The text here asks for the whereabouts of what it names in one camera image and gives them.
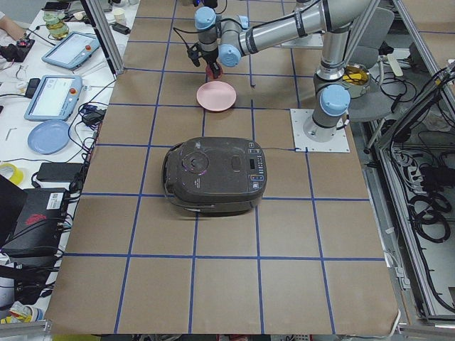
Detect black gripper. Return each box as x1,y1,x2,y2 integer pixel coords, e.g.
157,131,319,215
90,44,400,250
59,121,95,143
204,49,218,65

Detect red apple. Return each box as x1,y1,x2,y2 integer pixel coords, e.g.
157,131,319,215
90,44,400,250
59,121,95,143
205,63,223,80

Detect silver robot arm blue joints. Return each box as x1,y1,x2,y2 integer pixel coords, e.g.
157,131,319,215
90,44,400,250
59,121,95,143
194,0,370,129

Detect pink plate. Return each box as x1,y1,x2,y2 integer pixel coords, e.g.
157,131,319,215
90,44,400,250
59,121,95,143
196,81,237,112

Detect blue plate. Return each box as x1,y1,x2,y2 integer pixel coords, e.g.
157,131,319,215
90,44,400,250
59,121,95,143
27,119,70,155

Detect dark grey rice cooker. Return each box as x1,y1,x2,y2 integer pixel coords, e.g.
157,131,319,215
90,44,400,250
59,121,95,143
161,136,267,215

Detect upper teach pendant tablet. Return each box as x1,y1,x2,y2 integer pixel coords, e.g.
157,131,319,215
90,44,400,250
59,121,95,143
41,32,100,70

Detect teach pendant tablet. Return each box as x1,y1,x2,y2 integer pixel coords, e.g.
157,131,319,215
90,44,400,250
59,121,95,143
41,32,100,70
24,75,82,121

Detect green glass jar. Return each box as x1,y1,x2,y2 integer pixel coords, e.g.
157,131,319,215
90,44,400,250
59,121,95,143
43,12,69,40

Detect lower teach pendant tablet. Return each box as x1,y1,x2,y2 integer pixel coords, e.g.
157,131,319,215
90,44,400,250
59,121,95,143
24,75,82,121

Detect grey office chair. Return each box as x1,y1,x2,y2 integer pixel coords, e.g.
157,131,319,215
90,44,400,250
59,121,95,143
343,7,394,122

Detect black power adapter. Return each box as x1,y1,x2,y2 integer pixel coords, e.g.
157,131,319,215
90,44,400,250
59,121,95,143
36,163,82,183

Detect yellow tape roll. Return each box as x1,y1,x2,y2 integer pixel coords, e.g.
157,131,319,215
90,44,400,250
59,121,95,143
0,163,24,185

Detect black computer box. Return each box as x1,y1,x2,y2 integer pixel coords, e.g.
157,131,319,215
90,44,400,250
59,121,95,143
1,188,70,258

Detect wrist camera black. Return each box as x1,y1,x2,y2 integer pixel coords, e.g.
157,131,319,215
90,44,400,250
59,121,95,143
187,43,200,67

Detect aluminium frame post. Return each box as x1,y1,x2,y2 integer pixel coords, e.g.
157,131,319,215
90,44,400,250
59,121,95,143
81,0,124,75

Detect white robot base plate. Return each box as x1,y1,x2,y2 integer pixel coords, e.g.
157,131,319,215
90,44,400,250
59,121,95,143
290,109,350,153

